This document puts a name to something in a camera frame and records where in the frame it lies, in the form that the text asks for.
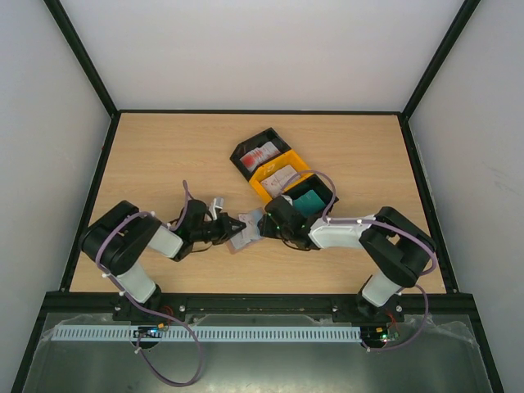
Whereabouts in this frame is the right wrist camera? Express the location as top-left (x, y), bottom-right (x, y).
top-left (264, 196), bottom-right (305, 229)

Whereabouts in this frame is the white slotted cable duct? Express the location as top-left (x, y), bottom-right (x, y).
top-left (51, 325), bottom-right (361, 343)

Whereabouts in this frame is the green card stack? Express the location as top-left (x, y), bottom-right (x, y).
top-left (293, 190), bottom-right (327, 217)

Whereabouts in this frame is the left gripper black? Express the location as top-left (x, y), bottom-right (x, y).
top-left (192, 212), bottom-right (246, 245)

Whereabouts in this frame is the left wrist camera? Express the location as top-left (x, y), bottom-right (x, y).
top-left (208, 196), bottom-right (224, 220)

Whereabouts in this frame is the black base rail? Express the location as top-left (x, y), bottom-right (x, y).
top-left (44, 291), bottom-right (476, 324)

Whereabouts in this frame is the red white card stack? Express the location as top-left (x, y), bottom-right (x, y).
top-left (241, 142), bottom-right (280, 173)

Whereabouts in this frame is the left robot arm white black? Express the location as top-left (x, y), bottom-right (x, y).
top-left (80, 198), bottom-right (246, 311)

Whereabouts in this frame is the yellow plastic bin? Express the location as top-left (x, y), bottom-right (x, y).
top-left (249, 150), bottom-right (312, 202)

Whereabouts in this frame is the white pink card stack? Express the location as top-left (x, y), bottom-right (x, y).
top-left (260, 165), bottom-right (296, 197)

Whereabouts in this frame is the black enclosure frame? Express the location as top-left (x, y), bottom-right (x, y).
top-left (12, 0), bottom-right (503, 392)

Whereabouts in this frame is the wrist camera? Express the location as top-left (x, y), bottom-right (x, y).
top-left (208, 196), bottom-right (224, 220)
top-left (264, 196), bottom-right (305, 229)

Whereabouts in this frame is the pink card holder wallet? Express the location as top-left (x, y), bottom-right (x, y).
top-left (227, 208), bottom-right (264, 254)

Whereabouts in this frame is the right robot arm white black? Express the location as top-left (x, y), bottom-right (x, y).
top-left (257, 206), bottom-right (438, 321)

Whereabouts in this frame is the black bin with green cards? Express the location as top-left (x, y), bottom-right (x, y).
top-left (283, 174), bottom-right (332, 217)

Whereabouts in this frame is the black bin with red cards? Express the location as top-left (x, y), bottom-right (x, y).
top-left (230, 128), bottom-right (291, 181)

